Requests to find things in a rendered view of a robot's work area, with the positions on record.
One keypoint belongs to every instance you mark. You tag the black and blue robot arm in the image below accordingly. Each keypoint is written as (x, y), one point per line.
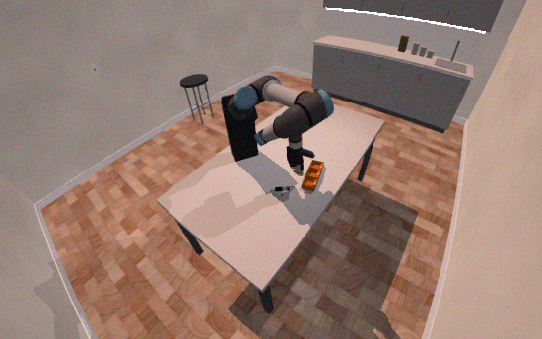
(309, 110)

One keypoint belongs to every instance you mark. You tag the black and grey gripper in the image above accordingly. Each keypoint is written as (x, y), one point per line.
(295, 160)

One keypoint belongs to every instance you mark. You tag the orange rack of bins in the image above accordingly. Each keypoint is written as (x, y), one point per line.
(312, 175)

